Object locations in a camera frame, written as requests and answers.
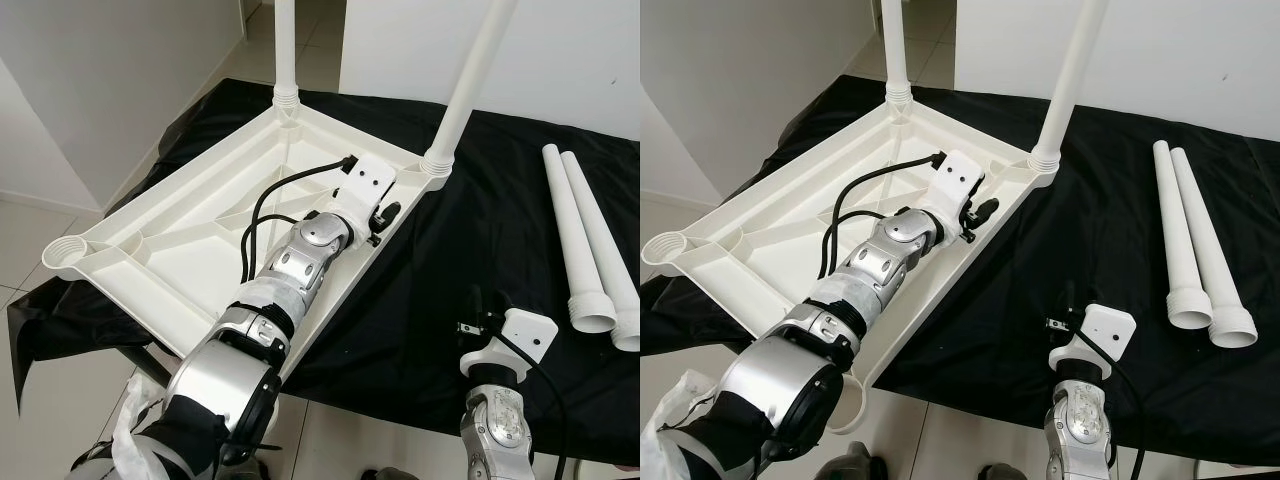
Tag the white plastic table leg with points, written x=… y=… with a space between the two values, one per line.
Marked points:
x=1070 y=80
x=1215 y=260
x=895 y=50
x=570 y=230
x=603 y=240
x=285 y=50
x=470 y=80
x=1178 y=230

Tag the grey left robot foot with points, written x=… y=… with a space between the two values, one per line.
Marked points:
x=845 y=465

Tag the grey robot foot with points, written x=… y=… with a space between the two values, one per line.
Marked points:
x=845 y=465
x=1005 y=473
x=390 y=475

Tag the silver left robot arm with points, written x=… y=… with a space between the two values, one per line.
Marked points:
x=290 y=265
x=890 y=260

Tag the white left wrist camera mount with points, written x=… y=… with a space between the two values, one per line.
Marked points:
x=955 y=175
x=365 y=180

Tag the grey right robot foot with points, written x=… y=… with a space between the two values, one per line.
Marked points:
x=390 y=475
x=1005 y=473

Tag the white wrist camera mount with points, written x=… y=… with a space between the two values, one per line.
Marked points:
x=1105 y=330
x=525 y=335
x=955 y=175
x=365 y=180

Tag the white plastic children table top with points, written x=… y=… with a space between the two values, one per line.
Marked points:
x=790 y=240
x=190 y=240

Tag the white plastic wrap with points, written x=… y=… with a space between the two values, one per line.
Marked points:
x=690 y=430
x=135 y=440

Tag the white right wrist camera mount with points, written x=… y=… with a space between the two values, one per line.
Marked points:
x=525 y=335
x=1105 y=330

